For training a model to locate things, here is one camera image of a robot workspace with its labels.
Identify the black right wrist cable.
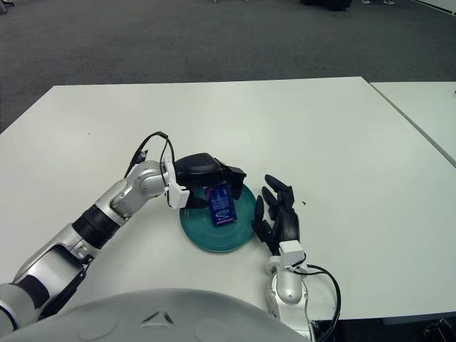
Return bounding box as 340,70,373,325
295,264,341,336

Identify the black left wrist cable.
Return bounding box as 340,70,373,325
124,132,175,186

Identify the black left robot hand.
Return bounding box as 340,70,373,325
173,152,247,209

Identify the black background furniture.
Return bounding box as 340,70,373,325
301,0,353,11

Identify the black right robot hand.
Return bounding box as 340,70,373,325
251,174,301,256

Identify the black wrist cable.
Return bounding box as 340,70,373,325
295,264,341,336
124,132,175,186

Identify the white adjacent table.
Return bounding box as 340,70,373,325
368,81,456,172

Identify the teal round plate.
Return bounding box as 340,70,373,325
179,155,257,254

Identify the grey robot torso shell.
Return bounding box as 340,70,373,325
0,287,311,342

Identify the dark object under table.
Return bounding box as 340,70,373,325
423,318,456,342

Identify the blue gum pack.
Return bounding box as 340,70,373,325
204,182,239,228

